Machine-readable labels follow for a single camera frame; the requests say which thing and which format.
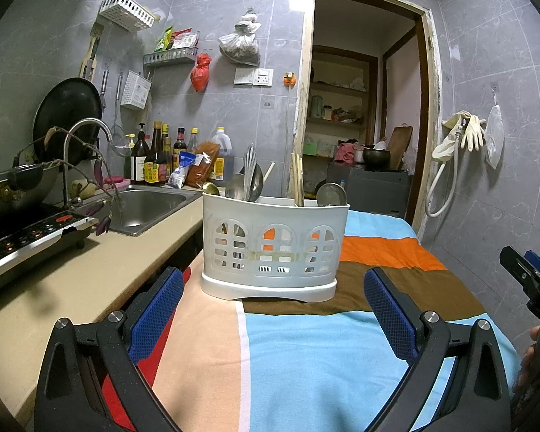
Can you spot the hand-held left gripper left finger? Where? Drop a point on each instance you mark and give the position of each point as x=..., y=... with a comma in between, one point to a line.
x=157, y=315

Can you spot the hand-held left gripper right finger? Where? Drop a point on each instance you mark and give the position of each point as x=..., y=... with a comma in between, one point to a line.
x=389, y=315

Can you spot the round metal ladle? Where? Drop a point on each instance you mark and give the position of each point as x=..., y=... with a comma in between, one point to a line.
x=331, y=194

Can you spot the gold spoon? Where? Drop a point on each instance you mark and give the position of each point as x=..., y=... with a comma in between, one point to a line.
x=210, y=187

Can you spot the white plastic utensil holder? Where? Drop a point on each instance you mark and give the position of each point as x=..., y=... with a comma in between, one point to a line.
x=274, y=220

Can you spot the metal spoon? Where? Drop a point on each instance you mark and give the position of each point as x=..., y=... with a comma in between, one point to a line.
x=256, y=182
x=236, y=186

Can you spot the metal fork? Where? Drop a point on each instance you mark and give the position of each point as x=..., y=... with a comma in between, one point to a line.
x=250, y=162

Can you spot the person's right hand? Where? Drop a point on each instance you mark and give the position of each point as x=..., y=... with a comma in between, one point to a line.
x=526, y=364

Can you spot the striped blanket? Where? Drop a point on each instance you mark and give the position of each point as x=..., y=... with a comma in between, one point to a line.
x=319, y=369

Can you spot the beige kitchen counter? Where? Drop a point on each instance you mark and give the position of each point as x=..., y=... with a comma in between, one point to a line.
x=72, y=288

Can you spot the steel sink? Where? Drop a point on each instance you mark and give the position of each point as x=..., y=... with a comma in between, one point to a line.
x=148, y=207

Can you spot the grey cabinet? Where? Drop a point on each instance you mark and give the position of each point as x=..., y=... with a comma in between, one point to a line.
x=373, y=191

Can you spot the white hanging plastic bag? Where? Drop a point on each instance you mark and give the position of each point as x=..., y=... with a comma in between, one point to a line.
x=495, y=130

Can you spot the pink sponge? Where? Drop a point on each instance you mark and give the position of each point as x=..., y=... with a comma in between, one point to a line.
x=117, y=181

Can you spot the cream rubber gloves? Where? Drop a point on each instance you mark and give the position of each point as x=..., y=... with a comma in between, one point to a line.
x=472, y=130

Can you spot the blue white bag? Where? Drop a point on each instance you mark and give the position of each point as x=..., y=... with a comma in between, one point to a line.
x=182, y=171

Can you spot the black induction cooker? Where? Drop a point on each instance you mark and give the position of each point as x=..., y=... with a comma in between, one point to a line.
x=27, y=238

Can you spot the green pump bottle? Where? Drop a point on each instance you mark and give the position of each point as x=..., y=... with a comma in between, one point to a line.
x=128, y=162

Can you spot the dark pump bottle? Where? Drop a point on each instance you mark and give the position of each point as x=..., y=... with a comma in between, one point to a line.
x=139, y=157

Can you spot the dark round pot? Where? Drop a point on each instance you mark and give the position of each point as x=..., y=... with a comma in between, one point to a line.
x=376, y=156

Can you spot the slim dark sauce bottle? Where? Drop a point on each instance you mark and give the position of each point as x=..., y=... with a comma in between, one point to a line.
x=167, y=153

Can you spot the wooden cutting board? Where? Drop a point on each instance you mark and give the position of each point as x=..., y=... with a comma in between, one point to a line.
x=400, y=146

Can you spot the pink cloth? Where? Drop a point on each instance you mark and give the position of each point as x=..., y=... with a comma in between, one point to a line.
x=347, y=153

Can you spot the red cap sauce bottle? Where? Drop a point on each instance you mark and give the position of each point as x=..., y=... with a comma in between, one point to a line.
x=179, y=144

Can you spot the large oil jug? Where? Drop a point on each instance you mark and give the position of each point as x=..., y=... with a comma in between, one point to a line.
x=221, y=153

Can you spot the clear glass bottle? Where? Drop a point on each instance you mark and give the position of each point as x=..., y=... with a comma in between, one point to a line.
x=193, y=141

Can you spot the metal strainer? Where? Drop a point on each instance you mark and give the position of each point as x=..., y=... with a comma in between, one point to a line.
x=119, y=139

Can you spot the green box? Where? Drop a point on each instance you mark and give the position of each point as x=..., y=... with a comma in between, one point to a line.
x=310, y=148

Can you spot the metal wok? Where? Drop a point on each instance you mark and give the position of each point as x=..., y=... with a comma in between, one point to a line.
x=9, y=191

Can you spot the metal faucet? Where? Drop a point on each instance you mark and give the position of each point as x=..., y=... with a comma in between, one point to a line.
x=87, y=122

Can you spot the black round pan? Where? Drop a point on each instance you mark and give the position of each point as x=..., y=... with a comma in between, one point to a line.
x=65, y=117

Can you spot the green jar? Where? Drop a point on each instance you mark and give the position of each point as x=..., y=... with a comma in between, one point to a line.
x=317, y=107

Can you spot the white hanging box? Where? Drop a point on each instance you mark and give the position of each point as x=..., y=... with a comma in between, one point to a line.
x=135, y=91

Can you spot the wooden shelf unit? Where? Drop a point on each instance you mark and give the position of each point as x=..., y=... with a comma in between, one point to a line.
x=342, y=87

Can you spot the hanging metal peeler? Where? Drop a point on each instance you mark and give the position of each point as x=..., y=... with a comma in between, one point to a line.
x=104, y=87

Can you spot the red plastic bag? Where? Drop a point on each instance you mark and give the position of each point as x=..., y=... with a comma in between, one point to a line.
x=200, y=74

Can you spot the wooden hanging tool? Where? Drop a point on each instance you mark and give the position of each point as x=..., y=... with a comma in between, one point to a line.
x=91, y=54

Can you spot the green seasoning packet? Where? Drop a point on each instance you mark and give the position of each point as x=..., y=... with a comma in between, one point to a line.
x=164, y=40

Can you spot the red white seasoning packets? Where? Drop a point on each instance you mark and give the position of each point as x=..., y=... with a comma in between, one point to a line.
x=184, y=39

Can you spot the clear plastic bag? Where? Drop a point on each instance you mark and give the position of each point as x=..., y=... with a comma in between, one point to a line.
x=239, y=45

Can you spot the wooden door frame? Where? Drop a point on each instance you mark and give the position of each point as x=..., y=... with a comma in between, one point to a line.
x=429, y=99

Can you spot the white wall switch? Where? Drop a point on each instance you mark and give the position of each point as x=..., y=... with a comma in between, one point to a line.
x=243, y=76

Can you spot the orange wall hook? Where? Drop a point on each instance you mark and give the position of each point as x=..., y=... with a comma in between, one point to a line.
x=289, y=78

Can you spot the grey wall shelf rack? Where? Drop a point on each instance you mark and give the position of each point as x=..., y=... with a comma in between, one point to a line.
x=170, y=57

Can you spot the white wall socket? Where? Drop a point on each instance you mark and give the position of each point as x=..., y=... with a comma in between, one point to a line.
x=263, y=76

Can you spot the white wall basket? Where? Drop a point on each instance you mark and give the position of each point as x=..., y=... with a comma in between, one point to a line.
x=126, y=12

